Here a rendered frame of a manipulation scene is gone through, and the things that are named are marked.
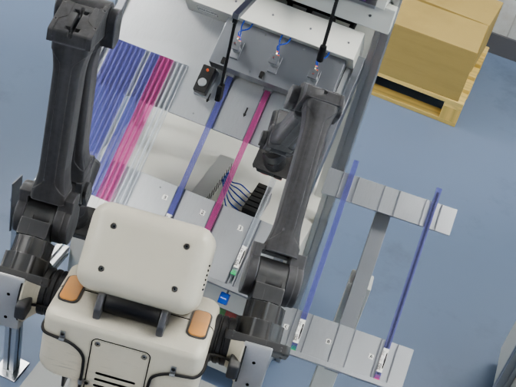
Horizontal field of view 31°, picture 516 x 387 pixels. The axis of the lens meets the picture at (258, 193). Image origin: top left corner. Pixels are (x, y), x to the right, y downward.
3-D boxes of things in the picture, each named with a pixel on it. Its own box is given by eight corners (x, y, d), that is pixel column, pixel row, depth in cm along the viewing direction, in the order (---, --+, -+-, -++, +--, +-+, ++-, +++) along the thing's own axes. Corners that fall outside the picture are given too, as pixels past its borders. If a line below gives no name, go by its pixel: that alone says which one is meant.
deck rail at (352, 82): (264, 305, 246) (262, 304, 240) (257, 303, 246) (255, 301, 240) (365, 65, 257) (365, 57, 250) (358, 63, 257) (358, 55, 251)
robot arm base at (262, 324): (222, 336, 161) (289, 355, 161) (234, 292, 163) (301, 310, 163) (221, 342, 169) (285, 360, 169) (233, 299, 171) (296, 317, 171)
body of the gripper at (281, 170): (262, 145, 241) (259, 135, 234) (298, 159, 240) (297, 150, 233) (252, 167, 240) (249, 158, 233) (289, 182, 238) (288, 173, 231)
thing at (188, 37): (312, 171, 252) (312, 167, 247) (94, 86, 262) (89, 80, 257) (358, 63, 257) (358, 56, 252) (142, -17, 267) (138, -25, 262)
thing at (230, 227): (258, 298, 244) (256, 296, 241) (35, 204, 254) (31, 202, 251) (286, 231, 247) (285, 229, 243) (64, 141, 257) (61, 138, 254)
